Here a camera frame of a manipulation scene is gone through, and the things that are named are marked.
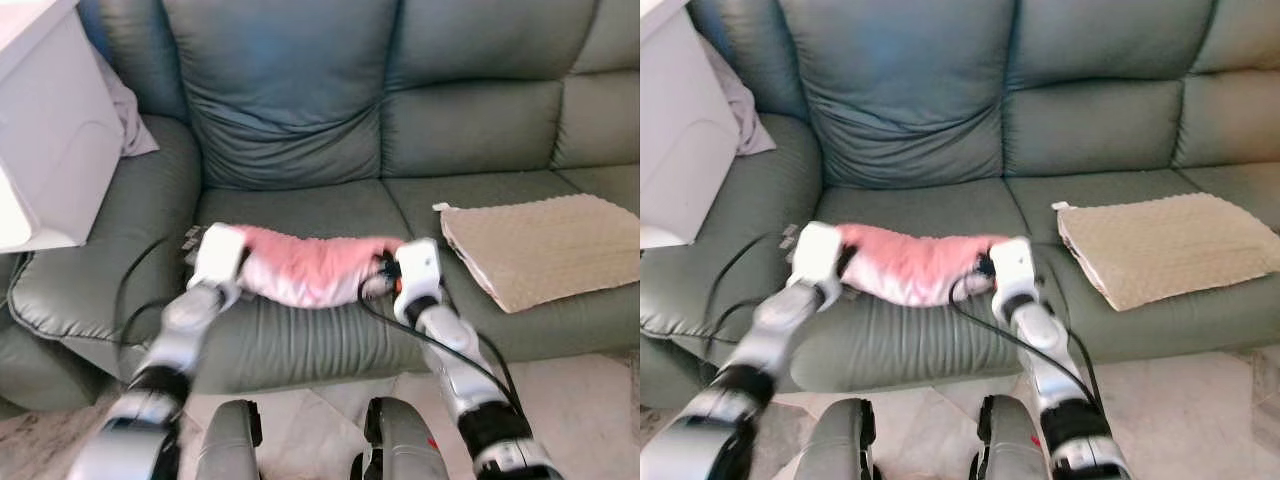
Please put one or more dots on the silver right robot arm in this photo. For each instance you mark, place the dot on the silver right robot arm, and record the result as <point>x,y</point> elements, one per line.
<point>1040,340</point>
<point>450,340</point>

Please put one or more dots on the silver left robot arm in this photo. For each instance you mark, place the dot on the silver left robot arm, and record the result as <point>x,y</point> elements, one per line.
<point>180,330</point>
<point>770,330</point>

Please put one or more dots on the beige textured pillow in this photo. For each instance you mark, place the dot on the beige textured pillow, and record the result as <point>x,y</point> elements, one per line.
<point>540,250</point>
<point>1160,245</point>

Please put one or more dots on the green leather sofa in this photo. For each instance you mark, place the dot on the green leather sofa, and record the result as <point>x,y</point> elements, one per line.
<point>1090,120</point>
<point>470,120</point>

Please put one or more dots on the grey right robot leg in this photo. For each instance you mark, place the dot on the grey right robot leg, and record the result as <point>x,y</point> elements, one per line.
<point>405,445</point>
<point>1015,445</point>

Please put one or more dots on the grey robot leg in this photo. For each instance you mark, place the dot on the grey robot leg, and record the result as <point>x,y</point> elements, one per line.
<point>405,445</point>
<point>838,450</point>
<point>228,450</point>
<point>1015,445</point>

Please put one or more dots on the black remote control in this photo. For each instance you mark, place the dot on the black remote control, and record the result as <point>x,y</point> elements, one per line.
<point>789,237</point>
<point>194,245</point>

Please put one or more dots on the grey left robot leg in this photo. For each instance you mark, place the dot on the grey left robot leg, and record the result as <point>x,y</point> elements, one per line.
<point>838,450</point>
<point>228,450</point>

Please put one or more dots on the lilac cloth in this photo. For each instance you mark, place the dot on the lilac cloth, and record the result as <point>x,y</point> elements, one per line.
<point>135,125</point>
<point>752,120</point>

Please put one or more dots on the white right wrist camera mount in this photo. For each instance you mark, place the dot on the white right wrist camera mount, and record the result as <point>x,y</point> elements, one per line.
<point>1012,265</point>
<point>418,265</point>

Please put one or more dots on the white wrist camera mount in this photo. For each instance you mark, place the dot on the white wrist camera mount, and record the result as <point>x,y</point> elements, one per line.
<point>418,265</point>
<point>218,252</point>
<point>1012,265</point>
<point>818,250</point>

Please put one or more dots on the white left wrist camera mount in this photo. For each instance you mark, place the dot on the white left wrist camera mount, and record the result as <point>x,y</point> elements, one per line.
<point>818,250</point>
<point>218,252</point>

